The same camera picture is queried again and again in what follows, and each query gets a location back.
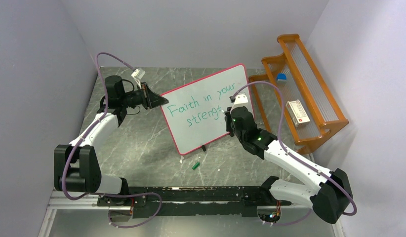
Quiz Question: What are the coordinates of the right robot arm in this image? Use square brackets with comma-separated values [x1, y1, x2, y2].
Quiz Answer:
[224, 106, 353, 224]

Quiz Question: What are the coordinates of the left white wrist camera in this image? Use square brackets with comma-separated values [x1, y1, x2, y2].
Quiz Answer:
[131, 68, 146, 89]

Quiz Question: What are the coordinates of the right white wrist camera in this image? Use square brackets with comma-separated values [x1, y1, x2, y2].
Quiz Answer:
[231, 93, 249, 111]

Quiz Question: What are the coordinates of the orange wooden tiered rack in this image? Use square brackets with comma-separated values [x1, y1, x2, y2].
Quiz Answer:
[249, 34, 349, 155]

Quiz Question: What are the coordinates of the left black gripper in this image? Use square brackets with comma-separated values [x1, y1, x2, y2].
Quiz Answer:
[121, 82, 168, 111]

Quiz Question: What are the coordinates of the white red box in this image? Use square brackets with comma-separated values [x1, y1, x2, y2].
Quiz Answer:
[286, 100, 311, 127]

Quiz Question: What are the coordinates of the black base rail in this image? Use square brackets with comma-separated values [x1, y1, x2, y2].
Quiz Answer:
[97, 186, 291, 218]

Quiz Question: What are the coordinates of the blue eraser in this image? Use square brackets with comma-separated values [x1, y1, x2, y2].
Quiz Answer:
[276, 73, 287, 82]

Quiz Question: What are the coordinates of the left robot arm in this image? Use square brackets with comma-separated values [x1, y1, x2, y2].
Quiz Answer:
[54, 75, 168, 205]

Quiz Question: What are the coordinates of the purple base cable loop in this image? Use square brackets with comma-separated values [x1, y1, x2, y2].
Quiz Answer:
[101, 192, 163, 229]

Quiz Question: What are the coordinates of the green marker cap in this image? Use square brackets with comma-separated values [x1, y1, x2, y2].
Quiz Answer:
[192, 162, 200, 170]

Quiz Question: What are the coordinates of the pink-framed whiteboard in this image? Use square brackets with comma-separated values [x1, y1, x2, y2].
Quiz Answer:
[162, 64, 248, 155]

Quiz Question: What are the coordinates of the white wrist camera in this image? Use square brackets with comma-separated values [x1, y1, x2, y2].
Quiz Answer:
[231, 93, 249, 111]
[131, 68, 146, 89]

